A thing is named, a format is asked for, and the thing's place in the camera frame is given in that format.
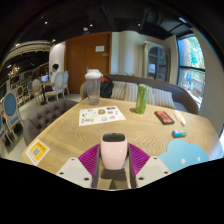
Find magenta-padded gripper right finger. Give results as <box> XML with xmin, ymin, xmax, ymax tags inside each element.
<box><xmin>126</xmin><ymin>143</ymin><xmax>172</xmax><ymax>190</ymax></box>

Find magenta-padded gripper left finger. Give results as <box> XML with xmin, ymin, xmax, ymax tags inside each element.
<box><xmin>55</xmin><ymin>143</ymin><xmax>102</xmax><ymax>190</ymax></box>

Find pink computer mouse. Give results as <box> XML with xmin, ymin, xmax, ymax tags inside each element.
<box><xmin>99</xmin><ymin>132</ymin><xmax>129</xmax><ymax>170</ymax></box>

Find blue cloud-shaped mouse pad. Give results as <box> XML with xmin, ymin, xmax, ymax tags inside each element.
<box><xmin>158</xmin><ymin>138</ymin><xmax>210</xmax><ymax>174</ymax></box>

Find yellow square code sticker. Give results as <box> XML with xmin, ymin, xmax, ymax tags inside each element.
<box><xmin>25</xmin><ymin>138</ymin><xmax>51</xmax><ymax>167</ymax></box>

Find small teal pack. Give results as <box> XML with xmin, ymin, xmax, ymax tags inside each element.
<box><xmin>171</xmin><ymin>129</ymin><xmax>188</xmax><ymax>138</ymax></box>

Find black and red box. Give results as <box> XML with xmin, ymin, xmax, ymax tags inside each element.
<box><xmin>154</xmin><ymin>110</ymin><xmax>176</xmax><ymax>126</ymax></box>

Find cream plastic packet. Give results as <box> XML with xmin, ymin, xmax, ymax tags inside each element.
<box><xmin>173</xmin><ymin>109</ymin><xmax>187</xmax><ymax>126</ymax></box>

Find white printed sticker sheet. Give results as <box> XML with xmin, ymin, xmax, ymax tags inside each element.
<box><xmin>78</xmin><ymin>105</ymin><xmax>127</xmax><ymax>127</ymax></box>

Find grey tufted armchair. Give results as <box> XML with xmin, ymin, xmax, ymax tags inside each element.
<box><xmin>22</xmin><ymin>98</ymin><xmax>79</xmax><ymax>148</ymax></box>

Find green drink can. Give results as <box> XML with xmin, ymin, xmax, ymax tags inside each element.
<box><xmin>134</xmin><ymin>84</ymin><xmax>150</xmax><ymax>115</ymax></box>

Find striped cushion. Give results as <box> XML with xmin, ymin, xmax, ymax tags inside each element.
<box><xmin>110</xmin><ymin>80</ymin><xmax>139</xmax><ymax>103</ymax></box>
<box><xmin>146</xmin><ymin>86</ymin><xmax>176</xmax><ymax>110</ymax></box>

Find brown curved sofa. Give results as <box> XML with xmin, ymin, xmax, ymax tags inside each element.
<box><xmin>79</xmin><ymin>73</ymin><xmax>200</xmax><ymax>115</ymax></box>

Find clear shaker bottle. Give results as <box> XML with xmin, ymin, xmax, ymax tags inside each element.
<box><xmin>84</xmin><ymin>68</ymin><xmax>104</xmax><ymax>106</ymax></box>

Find white dining chair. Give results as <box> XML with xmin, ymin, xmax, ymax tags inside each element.
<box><xmin>44</xmin><ymin>70</ymin><xmax>70</xmax><ymax>102</ymax></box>

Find black backpack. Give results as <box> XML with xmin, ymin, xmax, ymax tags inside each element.
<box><xmin>99</xmin><ymin>76</ymin><xmax>115</xmax><ymax>99</ymax></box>

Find blue round-backed chairs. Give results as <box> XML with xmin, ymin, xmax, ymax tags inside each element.
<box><xmin>0</xmin><ymin>79</ymin><xmax>34</xmax><ymax>144</ymax></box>

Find person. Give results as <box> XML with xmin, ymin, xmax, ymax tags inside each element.
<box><xmin>44</xmin><ymin>63</ymin><xmax>61</xmax><ymax>93</ymax></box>

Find arched glass cabinet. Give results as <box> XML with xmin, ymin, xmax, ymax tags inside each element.
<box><xmin>142</xmin><ymin>40</ymin><xmax>171</xmax><ymax>83</ymax></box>

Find black-framed window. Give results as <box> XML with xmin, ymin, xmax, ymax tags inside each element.
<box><xmin>176</xmin><ymin>33</ymin><xmax>206</xmax><ymax>109</ymax></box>

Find brown wooden door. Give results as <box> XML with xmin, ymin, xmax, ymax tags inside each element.
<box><xmin>64</xmin><ymin>31</ymin><xmax>113</xmax><ymax>95</ymax></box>

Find chandelier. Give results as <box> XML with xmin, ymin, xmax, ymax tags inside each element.
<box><xmin>7</xmin><ymin>64</ymin><xmax>21</xmax><ymax>80</ymax></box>

